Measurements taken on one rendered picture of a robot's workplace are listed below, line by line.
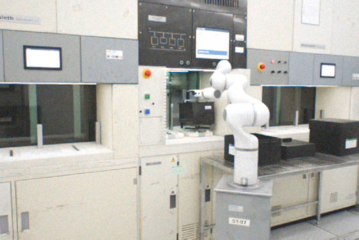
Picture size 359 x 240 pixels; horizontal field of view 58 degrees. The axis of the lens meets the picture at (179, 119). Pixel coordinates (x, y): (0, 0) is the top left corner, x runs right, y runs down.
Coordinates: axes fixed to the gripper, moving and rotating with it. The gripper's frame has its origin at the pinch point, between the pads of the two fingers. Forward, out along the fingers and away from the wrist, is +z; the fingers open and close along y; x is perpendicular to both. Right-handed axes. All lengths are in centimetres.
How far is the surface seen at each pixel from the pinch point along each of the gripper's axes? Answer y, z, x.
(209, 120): 6.5, -11.5, -22.0
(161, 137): -44, -29, -30
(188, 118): -10.5, -6.1, -19.8
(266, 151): 10, -74, -36
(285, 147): 33, -68, -36
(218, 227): -44, -100, -65
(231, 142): -4, -56, -32
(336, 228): 121, -46, -121
